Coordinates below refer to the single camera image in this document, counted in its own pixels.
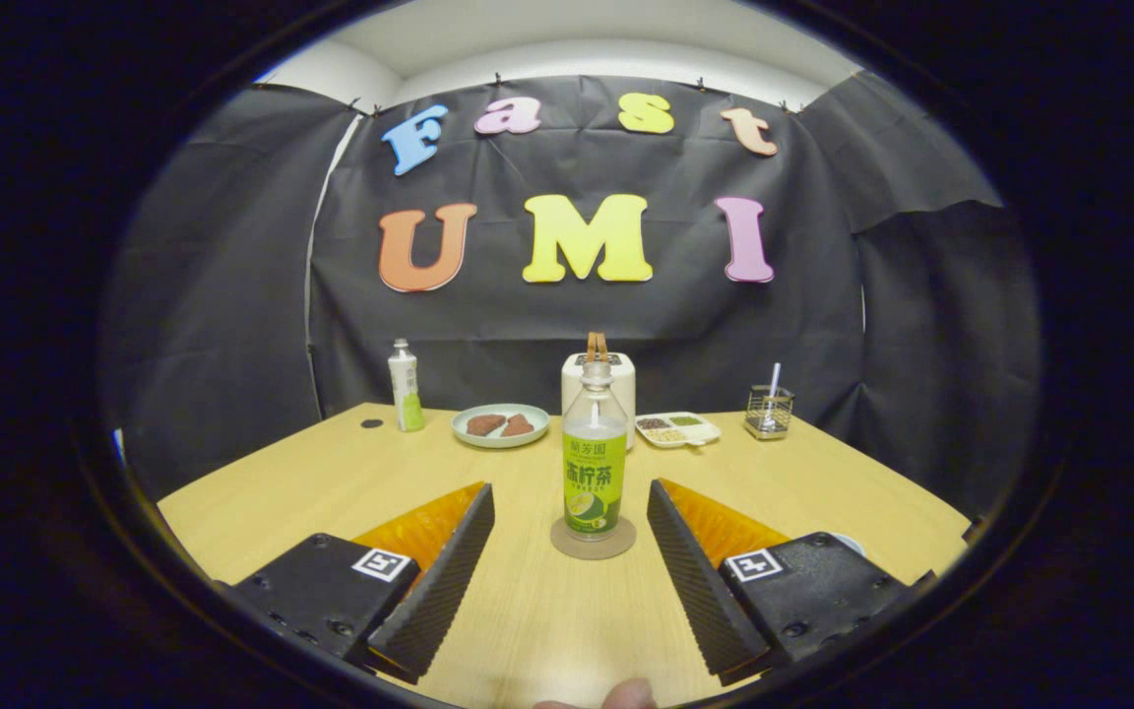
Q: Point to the white cup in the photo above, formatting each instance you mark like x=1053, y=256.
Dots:
x=850, y=542

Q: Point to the brown food piece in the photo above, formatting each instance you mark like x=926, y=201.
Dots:
x=485, y=424
x=520, y=426

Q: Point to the small black box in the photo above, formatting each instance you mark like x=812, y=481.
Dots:
x=973, y=530

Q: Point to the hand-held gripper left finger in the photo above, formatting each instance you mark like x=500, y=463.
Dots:
x=444, y=581

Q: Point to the white divided condiment tray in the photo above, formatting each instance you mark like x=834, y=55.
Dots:
x=700, y=433

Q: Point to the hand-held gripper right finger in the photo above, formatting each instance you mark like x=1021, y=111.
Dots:
x=695, y=581

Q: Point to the white straw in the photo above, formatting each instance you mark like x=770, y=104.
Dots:
x=775, y=379

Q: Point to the brown bread slice in toaster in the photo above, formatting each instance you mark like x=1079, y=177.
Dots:
x=595, y=345

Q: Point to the small white green bottle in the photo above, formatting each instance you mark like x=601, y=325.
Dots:
x=408, y=394

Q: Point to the green label juice bottle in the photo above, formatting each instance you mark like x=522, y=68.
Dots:
x=594, y=483

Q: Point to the white toaster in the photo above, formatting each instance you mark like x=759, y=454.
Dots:
x=622, y=394

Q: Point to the wooden table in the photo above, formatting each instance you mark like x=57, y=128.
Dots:
x=547, y=630

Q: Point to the pale green plate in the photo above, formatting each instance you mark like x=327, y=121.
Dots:
x=498, y=442

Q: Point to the round brown coaster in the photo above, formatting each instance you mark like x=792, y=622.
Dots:
x=567, y=547

